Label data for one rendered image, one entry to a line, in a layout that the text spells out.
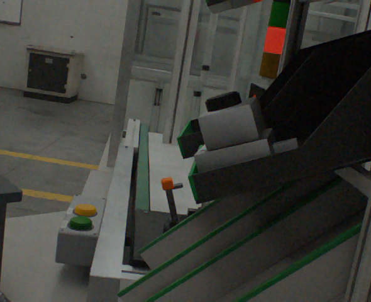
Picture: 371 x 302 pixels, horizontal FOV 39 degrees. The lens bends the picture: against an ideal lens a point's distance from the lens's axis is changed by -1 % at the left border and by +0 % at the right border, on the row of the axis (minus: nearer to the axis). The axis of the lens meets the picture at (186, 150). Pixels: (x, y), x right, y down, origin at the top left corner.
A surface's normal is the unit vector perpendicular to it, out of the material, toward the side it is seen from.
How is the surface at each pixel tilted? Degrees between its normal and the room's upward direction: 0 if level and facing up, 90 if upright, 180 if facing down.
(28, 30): 90
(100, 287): 90
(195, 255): 90
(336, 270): 90
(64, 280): 0
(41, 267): 0
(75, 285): 0
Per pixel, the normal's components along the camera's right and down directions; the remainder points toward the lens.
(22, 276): 0.15, -0.97
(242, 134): -0.26, 0.24
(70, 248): 0.07, 0.22
